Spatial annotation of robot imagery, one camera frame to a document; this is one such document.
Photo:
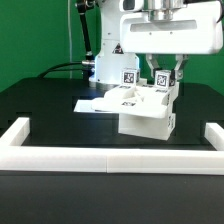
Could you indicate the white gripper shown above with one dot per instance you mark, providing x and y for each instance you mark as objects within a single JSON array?
[{"x": 194, "y": 29}]

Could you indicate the white marker cube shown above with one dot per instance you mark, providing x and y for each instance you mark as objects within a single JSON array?
[
  {"x": 164, "y": 79},
  {"x": 130, "y": 76}
]

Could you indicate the white chair back part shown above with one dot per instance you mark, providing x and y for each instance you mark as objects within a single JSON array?
[{"x": 138, "y": 100}]

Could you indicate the white chair seat part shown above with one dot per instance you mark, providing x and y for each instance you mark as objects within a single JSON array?
[{"x": 147, "y": 127}]

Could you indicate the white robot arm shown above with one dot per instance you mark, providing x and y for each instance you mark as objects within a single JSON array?
[{"x": 111, "y": 59}]

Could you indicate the white marker base plate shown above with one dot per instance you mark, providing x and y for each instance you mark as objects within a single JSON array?
[{"x": 83, "y": 106}]

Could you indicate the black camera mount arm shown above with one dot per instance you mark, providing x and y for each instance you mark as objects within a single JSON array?
[{"x": 82, "y": 7}]

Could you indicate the white U-shaped boundary frame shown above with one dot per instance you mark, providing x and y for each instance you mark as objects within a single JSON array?
[{"x": 14, "y": 155}]

